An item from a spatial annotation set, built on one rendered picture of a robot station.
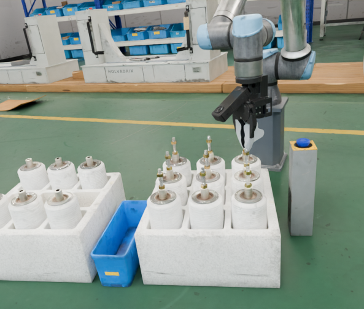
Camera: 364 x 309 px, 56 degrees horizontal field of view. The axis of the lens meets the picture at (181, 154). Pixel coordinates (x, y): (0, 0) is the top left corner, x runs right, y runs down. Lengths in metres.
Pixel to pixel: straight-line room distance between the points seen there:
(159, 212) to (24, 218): 0.41
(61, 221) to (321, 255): 0.79
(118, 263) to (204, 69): 2.42
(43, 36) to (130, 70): 1.20
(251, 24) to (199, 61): 2.36
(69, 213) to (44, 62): 3.41
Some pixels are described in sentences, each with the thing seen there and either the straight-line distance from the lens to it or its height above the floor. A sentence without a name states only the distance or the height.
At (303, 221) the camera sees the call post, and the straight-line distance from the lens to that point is 1.21.
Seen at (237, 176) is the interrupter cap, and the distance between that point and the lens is 1.05.
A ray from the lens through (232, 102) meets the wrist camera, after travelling 0.92.
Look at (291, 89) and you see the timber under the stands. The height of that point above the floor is 0.03.
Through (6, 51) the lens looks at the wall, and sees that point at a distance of 8.61.
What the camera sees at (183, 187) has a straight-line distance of 1.07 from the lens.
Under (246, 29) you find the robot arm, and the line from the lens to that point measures 0.91.
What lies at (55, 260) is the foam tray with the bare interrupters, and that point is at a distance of 1.13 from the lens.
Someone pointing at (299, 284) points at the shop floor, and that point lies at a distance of 1.07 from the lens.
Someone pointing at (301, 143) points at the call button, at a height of 0.33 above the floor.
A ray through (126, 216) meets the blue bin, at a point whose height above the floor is 0.06.
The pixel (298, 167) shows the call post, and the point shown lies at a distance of 1.10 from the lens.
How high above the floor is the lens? 0.74
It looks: 23 degrees down
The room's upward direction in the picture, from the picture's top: 6 degrees counter-clockwise
